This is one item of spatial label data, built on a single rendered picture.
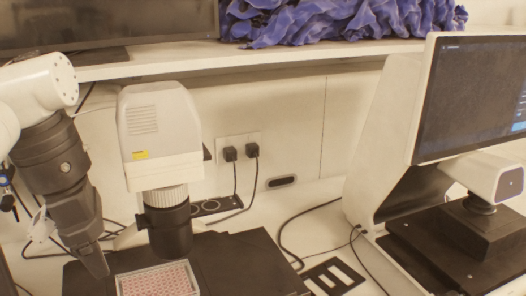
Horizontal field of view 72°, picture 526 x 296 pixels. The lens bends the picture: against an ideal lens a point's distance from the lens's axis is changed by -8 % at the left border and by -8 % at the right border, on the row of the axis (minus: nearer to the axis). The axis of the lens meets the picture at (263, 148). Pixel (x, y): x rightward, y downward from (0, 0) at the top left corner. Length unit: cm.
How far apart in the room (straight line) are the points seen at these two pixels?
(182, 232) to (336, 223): 68
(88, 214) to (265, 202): 80
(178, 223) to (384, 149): 58
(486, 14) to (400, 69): 108
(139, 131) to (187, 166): 8
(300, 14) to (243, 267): 57
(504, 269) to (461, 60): 47
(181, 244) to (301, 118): 77
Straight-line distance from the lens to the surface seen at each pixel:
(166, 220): 56
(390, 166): 97
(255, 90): 116
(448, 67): 80
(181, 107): 50
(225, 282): 68
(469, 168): 96
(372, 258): 108
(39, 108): 48
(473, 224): 100
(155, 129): 49
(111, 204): 120
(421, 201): 119
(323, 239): 112
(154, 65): 82
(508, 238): 103
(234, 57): 85
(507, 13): 207
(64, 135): 50
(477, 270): 97
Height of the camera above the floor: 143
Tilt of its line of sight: 25 degrees down
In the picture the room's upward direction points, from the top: straight up
